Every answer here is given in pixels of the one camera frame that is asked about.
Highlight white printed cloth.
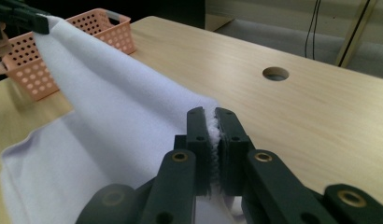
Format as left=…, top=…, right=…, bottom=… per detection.
left=0, top=13, right=248, bottom=224

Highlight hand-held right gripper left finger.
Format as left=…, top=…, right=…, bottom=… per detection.
left=174, top=106, right=213, bottom=198

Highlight black cable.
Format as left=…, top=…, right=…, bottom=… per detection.
left=304, top=0, right=315, bottom=59
left=311, top=0, right=322, bottom=61

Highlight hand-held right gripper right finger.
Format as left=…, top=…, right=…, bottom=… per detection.
left=214, top=106, right=257, bottom=198

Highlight pink plastic basket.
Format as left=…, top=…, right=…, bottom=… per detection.
left=1, top=7, right=137, bottom=103

